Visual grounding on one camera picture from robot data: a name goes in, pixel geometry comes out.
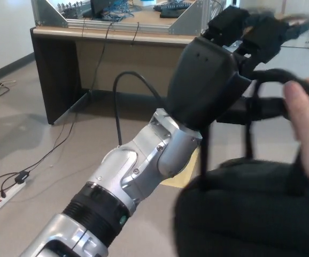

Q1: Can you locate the black monitor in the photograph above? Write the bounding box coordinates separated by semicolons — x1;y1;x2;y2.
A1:
83;0;117;20

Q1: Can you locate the yellow paper sheet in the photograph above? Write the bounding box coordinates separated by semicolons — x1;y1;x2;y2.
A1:
160;147;201;188

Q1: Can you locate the long black power cable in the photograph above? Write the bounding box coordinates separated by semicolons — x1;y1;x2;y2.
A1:
23;22;115;175

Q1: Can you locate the black plug cord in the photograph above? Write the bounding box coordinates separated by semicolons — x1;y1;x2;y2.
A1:
0;172;20;201

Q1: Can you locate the blue cable bundle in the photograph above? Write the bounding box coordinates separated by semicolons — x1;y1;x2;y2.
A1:
102;0;135;22

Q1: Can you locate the dark wooden desk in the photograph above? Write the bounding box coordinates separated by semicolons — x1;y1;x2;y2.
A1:
30;3;226;126

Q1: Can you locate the black keyboard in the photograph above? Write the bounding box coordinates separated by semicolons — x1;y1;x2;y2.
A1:
153;1;191;12

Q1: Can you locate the aluminium profile frame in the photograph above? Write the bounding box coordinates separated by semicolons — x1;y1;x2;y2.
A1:
30;0;222;37

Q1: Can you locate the flat black pad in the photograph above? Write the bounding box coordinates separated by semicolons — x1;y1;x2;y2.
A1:
159;10;189;20

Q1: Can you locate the black power adapter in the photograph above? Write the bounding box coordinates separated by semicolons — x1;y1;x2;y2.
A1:
14;172;31;185

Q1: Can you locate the black lunch bag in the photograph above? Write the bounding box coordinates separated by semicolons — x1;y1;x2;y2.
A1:
172;68;309;257

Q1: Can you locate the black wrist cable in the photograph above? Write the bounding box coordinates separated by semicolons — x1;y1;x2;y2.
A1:
112;71;169;147

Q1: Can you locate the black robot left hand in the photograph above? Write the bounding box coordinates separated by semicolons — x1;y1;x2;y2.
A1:
166;6;305;131

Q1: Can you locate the white floor cable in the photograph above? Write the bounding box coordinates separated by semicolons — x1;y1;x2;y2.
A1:
0;80;18;100

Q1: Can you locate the white power strip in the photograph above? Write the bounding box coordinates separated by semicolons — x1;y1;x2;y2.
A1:
0;183;27;211

